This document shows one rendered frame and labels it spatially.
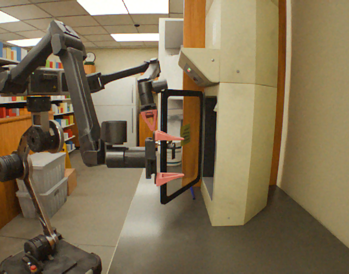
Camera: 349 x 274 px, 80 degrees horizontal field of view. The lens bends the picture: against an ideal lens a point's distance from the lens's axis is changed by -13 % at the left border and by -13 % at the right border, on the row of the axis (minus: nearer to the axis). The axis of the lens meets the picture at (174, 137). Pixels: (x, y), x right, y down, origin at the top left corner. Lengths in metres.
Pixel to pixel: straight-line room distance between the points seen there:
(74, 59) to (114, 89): 4.98
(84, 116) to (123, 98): 5.01
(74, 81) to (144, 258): 0.54
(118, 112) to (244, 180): 5.10
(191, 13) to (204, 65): 0.47
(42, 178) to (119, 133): 2.19
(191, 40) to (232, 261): 0.88
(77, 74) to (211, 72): 0.40
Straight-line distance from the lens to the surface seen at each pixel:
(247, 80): 0.74
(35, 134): 1.38
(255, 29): 0.77
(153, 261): 0.68
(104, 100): 5.80
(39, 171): 2.74
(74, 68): 0.76
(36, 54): 0.95
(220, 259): 0.69
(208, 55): 0.72
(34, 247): 1.81
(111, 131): 0.62
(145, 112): 0.96
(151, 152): 0.59
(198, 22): 1.13
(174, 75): 2.11
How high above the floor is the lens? 1.37
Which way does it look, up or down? 10 degrees down
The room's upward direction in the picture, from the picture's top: 1 degrees clockwise
